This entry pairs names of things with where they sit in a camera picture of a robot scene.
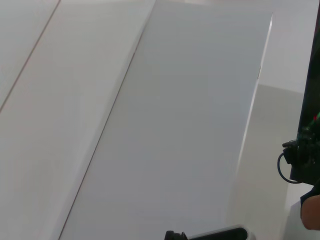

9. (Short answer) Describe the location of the black machine housing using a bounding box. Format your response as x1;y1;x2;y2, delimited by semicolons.
289;0;320;186

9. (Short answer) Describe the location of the operator bare hand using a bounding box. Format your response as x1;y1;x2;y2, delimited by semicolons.
301;196;320;231

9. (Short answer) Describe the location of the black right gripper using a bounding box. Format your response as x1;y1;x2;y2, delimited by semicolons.
164;229;187;240

